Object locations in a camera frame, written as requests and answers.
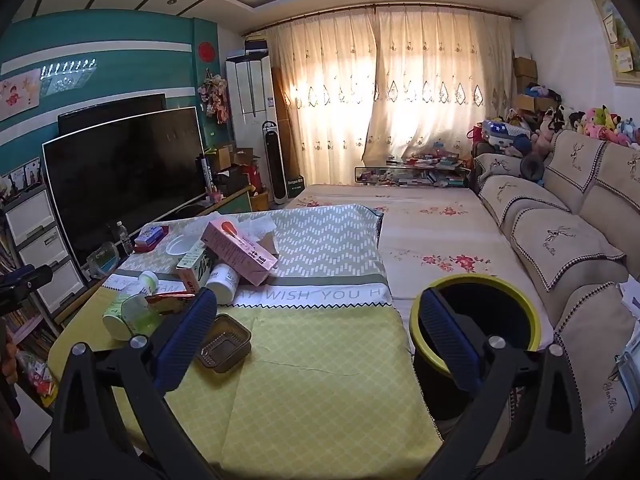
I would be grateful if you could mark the red snack packet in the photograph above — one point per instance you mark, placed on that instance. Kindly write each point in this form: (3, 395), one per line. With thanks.
(170, 300)

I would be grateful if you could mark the white paper cup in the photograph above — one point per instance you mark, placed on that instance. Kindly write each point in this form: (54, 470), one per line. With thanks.
(180, 245)

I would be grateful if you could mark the red fire extinguisher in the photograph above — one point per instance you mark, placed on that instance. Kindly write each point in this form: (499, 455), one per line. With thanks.
(255, 175)

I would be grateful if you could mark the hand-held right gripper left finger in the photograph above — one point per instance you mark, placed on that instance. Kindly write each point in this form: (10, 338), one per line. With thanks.
(185, 340)

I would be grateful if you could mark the dark neck pillow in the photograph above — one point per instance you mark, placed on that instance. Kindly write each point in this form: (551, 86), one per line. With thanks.
(532, 166)

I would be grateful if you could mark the clear green glass dish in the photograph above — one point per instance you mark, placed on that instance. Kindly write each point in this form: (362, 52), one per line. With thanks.
(102, 257)

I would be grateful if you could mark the clear water bottle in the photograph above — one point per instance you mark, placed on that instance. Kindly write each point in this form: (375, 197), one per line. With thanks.
(124, 240)

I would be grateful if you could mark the cream embroidered curtain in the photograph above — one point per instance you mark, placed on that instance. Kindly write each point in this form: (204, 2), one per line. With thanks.
(320, 100)
(440, 70)

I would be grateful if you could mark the glass coffee table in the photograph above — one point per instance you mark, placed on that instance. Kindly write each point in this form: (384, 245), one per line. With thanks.
(400, 175)

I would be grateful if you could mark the white tower fan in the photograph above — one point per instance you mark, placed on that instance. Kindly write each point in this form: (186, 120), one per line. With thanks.
(274, 170)

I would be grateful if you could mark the stack of cardboard boxes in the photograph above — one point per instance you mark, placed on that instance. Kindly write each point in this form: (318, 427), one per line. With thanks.
(525, 75)

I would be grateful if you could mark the clear green plastic cup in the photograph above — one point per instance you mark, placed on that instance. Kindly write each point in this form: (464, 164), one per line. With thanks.
(140, 315)

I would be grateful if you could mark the white pill bottle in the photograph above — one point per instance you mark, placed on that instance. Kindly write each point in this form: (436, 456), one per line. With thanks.
(222, 280)

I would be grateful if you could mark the star printed storage case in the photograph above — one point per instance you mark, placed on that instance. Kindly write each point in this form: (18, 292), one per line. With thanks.
(505, 132)

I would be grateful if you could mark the white standing air conditioner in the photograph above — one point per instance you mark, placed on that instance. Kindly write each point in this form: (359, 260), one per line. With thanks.
(250, 100)

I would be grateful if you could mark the pile of plush toys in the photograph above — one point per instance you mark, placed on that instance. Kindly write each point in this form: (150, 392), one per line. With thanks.
(600, 122)

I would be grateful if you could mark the red blue tissue pack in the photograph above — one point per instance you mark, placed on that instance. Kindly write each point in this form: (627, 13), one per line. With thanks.
(150, 235)

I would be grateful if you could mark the pink cardboard box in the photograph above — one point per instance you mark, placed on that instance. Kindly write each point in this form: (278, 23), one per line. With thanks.
(240, 255)

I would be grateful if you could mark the black yellow-rimmed trash bin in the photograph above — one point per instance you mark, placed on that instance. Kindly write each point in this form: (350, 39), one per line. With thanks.
(505, 325)

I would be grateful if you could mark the yellow green tablecloth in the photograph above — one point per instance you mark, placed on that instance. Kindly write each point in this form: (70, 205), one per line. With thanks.
(310, 360)

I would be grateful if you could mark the floral bed sheet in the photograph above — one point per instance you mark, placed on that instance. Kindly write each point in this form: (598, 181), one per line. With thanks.
(425, 230)

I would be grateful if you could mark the dark green box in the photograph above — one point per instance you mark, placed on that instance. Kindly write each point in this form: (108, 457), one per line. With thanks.
(296, 189)

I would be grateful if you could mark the white tissue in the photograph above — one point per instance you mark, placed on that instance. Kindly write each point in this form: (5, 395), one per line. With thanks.
(260, 227)

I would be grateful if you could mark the brown plastic tray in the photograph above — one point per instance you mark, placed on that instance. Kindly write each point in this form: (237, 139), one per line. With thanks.
(225, 345)

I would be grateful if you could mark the white paper sheets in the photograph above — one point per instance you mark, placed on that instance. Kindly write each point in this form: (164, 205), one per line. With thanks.
(631, 300)

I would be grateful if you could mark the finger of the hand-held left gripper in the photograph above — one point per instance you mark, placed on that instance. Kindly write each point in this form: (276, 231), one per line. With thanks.
(25, 280)

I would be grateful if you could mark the green white tube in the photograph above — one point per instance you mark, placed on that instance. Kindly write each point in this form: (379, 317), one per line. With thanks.
(116, 317)

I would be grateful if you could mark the green tv stand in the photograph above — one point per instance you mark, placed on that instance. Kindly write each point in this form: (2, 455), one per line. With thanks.
(235, 202)

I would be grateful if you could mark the open cardboard box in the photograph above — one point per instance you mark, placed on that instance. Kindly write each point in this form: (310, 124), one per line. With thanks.
(242, 156)

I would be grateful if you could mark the artificial flower wreath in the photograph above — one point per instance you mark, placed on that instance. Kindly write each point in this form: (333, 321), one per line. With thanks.
(215, 97)

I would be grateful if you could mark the large flat television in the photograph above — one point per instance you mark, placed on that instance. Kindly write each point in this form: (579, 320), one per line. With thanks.
(125, 185)

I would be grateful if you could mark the beige sofa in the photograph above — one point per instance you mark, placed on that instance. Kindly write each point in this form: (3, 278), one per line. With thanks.
(600, 210)

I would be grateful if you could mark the white drawer cabinet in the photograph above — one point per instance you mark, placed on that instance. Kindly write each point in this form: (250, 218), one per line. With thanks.
(35, 250)

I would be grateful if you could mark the small flat television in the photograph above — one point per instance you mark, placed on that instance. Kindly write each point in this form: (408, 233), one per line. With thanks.
(110, 110)

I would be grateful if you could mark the green white carton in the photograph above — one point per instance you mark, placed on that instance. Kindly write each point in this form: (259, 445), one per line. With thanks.
(192, 272)

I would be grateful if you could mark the clear plastic bag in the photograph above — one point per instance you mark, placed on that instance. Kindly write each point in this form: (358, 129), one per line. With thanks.
(629, 365)

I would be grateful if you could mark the red round wall decoration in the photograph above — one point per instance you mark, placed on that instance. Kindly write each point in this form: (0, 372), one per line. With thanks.
(206, 51)

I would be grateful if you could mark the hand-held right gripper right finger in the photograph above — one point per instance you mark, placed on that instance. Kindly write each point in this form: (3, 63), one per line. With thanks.
(445, 335)

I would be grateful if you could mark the framed flower painting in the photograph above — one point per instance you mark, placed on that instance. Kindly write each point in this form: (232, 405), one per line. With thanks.
(620, 35)

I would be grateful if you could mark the pink wall poster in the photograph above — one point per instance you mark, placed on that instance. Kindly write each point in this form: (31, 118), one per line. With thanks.
(20, 90)

